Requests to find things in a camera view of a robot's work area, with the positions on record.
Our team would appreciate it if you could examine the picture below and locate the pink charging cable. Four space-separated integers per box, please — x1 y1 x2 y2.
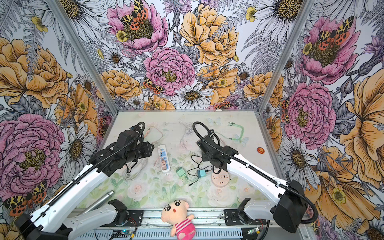
143 125 165 169

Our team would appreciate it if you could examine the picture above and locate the green charging cable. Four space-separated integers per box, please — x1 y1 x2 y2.
220 121 245 142

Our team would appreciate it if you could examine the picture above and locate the pink plug adapter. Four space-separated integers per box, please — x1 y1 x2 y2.
161 160 167 170

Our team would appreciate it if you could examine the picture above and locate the green plug adapter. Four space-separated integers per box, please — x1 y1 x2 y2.
176 167 188 180

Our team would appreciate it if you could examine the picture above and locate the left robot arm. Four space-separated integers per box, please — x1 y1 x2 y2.
15 122 154 240

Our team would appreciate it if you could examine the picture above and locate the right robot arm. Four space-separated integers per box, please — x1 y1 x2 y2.
197 135 319 233

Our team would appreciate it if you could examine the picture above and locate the round pink socket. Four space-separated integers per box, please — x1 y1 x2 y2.
211 171 230 188

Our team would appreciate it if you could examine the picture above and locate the white blue power strip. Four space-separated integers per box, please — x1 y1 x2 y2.
158 145 171 174

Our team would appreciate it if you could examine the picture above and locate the red round sticker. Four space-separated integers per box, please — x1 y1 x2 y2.
257 147 265 154

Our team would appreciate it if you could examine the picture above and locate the silver microphone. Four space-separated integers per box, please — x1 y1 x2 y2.
80 190 115 215

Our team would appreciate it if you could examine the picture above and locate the plush doll pink dress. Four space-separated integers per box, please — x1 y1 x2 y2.
161 200 196 240

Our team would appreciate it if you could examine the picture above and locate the white power strip cord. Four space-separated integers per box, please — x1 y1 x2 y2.
123 157 149 182

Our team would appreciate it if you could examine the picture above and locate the black thin cable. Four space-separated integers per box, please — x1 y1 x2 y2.
187 154 212 187

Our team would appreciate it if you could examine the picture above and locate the teal adapter with black cable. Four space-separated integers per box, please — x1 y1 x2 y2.
197 170 207 178

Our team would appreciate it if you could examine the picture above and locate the pink socket cord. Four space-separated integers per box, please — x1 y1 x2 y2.
179 134 205 157

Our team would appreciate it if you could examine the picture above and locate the white coiled cable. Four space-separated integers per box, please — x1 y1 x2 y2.
178 119 196 137

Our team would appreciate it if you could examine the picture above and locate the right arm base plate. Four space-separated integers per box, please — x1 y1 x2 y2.
223 209 267 226

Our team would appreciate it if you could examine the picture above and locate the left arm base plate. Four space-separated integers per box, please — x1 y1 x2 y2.
114 210 144 227

